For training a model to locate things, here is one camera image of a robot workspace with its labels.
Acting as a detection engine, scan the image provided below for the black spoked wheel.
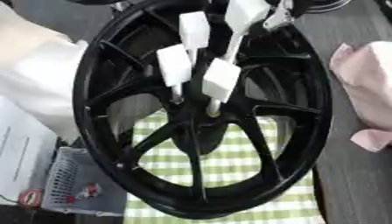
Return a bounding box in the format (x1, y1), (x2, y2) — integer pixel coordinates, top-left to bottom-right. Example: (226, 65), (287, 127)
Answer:
(72, 0), (334, 221)

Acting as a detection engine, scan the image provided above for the red and white sticker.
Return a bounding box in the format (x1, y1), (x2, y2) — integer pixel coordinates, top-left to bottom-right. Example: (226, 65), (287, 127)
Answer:
(18, 188), (46, 208)

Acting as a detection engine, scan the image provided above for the white box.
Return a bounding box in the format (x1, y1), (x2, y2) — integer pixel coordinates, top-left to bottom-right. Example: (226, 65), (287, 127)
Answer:
(0, 95), (60, 206)

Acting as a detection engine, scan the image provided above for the grey perforated basket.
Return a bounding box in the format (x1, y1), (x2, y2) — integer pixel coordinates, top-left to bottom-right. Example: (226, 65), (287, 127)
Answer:
(39, 145), (129, 218)

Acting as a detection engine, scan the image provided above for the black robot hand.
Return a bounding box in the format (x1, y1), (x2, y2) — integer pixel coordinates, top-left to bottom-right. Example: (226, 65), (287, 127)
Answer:
(262, 0), (310, 32)

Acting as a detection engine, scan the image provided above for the red and white item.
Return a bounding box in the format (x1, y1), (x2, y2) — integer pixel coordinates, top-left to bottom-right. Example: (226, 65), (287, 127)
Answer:
(64, 181), (104, 205)

